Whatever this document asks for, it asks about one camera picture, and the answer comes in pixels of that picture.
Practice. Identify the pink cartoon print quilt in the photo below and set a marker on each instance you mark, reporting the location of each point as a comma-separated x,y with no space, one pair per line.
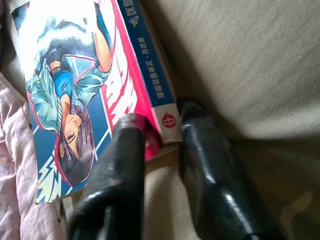
15,162

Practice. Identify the beige bed sheet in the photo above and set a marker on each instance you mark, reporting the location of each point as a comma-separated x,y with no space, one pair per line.
237,62

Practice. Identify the manga book pink blue cover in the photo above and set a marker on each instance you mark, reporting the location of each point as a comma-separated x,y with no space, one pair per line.
75,75

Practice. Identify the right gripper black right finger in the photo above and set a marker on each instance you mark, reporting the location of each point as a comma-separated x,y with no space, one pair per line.
215,180

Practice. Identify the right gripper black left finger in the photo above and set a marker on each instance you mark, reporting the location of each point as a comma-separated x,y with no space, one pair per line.
117,187

